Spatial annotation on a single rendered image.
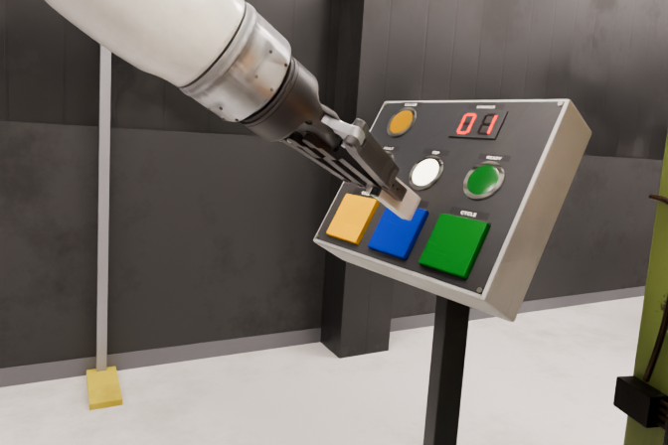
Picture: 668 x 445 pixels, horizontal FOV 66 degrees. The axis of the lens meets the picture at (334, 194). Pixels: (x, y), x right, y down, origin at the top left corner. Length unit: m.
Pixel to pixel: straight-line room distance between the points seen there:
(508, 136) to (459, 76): 2.50
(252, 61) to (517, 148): 0.40
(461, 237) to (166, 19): 0.44
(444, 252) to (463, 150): 0.16
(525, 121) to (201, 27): 0.46
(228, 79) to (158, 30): 0.06
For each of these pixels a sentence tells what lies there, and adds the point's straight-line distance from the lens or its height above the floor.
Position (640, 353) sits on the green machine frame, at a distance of 0.88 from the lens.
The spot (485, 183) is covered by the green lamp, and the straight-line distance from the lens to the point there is 0.70.
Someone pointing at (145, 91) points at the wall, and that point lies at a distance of 2.46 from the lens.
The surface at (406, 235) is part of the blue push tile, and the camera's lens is 0.72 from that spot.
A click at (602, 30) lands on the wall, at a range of 4.18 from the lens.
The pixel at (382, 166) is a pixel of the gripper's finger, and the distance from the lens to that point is 0.50.
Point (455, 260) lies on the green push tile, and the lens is 0.66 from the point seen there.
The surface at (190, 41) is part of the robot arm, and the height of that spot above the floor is 1.20.
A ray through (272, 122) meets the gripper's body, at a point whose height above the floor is 1.14.
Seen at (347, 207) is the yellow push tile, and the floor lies 1.02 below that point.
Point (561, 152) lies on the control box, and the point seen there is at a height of 1.13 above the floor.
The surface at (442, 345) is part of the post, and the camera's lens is 0.86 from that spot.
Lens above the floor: 1.14
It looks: 7 degrees down
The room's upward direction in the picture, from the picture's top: 4 degrees clockwise
